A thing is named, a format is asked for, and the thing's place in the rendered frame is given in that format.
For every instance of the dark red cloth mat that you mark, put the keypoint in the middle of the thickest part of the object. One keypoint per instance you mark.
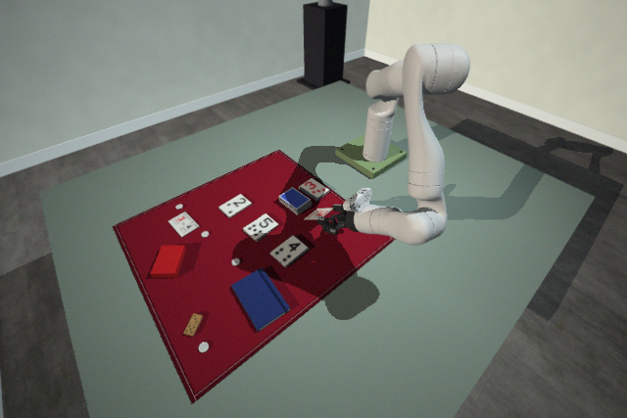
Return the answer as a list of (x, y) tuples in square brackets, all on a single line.
[(203, 284)]

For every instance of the dark red fabric mat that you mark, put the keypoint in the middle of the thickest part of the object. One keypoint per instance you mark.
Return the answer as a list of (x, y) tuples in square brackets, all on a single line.
[(194, 396)]

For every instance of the blue card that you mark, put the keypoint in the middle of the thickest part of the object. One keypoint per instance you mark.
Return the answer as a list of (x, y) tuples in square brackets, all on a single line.
[(294, 198)]

